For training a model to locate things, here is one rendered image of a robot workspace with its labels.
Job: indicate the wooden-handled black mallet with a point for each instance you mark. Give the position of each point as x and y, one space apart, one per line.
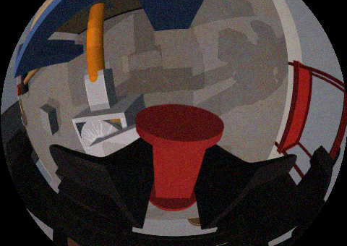
25 78

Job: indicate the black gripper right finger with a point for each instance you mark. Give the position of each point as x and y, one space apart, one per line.
225 179

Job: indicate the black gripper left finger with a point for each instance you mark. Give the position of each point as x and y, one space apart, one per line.
126 175

